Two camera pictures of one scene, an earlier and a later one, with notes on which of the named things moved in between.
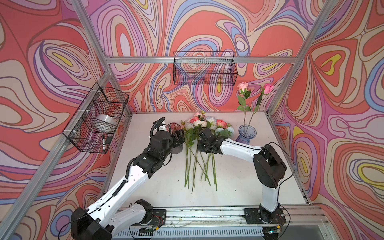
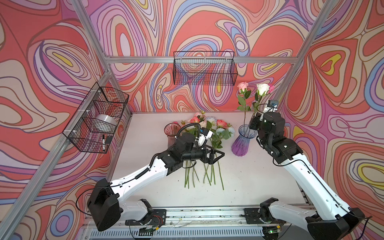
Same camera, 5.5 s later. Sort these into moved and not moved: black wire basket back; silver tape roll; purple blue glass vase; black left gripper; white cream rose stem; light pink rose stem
Moved: black left gripper; white cream rose stem
Not moved: silver tape roll; black wire basket back; light pink rose stem; purple blue glass vase
